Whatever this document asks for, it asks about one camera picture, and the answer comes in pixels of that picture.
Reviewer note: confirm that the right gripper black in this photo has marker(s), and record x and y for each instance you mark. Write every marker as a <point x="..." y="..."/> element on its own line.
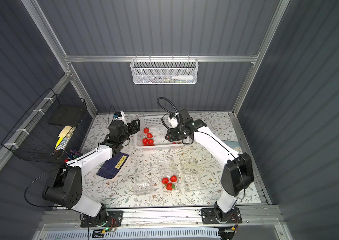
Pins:
<point x="180" y="134"/>

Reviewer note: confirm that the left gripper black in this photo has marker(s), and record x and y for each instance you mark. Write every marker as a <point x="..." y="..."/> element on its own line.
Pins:
<point x="131" y="128"/>

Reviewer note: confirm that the white plastic perforated basket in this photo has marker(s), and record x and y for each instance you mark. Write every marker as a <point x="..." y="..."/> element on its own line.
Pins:
<point x="157" y="129"/>

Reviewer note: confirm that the clear clamshell container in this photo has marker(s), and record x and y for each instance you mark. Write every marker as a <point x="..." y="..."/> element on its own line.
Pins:
<point x="190" y="178"/>
<point x="143" y="185"/>
<point x="166" y="170"/>

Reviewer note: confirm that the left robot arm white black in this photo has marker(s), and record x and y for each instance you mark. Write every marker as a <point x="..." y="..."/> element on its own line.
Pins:
<point x="64" y="187"/>

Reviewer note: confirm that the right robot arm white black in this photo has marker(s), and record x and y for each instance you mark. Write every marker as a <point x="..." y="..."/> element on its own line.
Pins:
<point x="237" y="170"/>

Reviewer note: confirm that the red strawberry top basket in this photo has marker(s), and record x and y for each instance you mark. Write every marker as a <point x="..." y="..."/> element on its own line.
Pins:
<point x="146" y="130"/>

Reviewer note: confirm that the dark blue booklet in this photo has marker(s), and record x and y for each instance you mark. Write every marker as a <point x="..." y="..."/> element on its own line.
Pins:
<point x="111" y="168"/>

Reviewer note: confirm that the light blue sponge block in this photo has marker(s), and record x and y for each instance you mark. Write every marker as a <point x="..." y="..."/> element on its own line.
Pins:
<point x="235" y="145"/>

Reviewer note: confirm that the pink cup with markers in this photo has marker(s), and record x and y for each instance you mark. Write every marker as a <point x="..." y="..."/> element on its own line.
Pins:
<point x="73" y="154"/>

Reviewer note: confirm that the yellow sticky notes pad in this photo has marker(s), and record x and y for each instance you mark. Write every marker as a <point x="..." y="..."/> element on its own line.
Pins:
<point x="64" y="137"/>

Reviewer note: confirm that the white marker in basket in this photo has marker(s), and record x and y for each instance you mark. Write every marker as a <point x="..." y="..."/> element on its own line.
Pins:
<point x="183" y="78"/>

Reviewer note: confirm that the black notebook in basket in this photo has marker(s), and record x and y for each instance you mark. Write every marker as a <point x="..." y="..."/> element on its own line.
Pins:
<point x="67" y="116"/>

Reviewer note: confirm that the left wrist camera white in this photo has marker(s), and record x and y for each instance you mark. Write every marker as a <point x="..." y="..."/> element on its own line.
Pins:
<point x="119" y="116"/>

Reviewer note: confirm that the white wire mesh wall basket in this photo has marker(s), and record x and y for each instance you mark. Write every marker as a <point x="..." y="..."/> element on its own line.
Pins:
<point x="150" y="72"/>

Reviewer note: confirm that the black wire wall basket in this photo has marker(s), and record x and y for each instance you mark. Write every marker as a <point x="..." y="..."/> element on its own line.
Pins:
<point x="33" y="138"/>

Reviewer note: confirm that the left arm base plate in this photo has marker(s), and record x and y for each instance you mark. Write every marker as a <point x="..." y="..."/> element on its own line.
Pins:
<point x="105" y="219"/>

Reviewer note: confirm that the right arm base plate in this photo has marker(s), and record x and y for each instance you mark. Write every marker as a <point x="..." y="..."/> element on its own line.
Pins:
<point x="212" y="216"/>

